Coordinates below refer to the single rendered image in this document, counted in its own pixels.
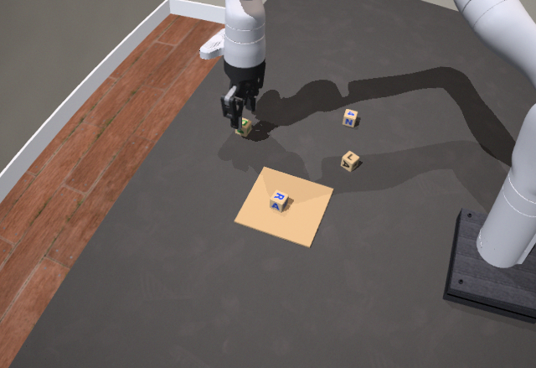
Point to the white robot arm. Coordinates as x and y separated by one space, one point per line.
504 27

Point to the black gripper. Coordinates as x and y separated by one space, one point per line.
248 90

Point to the beige mat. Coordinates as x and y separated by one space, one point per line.
299 221

